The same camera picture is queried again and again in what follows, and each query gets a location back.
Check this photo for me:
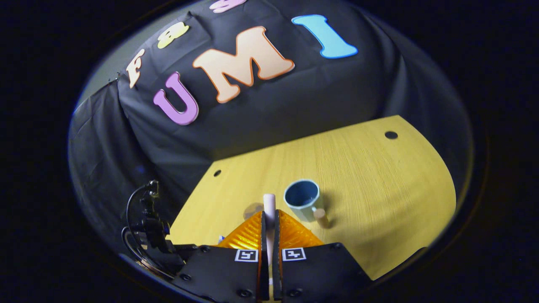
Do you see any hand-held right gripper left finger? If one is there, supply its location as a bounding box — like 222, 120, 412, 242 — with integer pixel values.
171, 210, 270, 303

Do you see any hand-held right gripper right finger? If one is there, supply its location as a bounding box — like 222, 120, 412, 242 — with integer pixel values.
272, 209, 373, 303

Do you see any round brown coaster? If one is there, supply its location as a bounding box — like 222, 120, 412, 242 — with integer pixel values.
243, 203, 264, 220

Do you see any white pink toothbrush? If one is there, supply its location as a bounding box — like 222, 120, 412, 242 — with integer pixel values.
263, 193, 277, 270

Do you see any pale green cup wooden handle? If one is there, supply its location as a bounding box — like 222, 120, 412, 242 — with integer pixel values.
283, 179, 330, 229

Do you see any wooden desktop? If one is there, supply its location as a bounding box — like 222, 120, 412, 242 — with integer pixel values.
166, 115, 457, 282

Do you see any black backdrop cloth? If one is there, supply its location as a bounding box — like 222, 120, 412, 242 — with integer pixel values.
67, 0, 474, 253

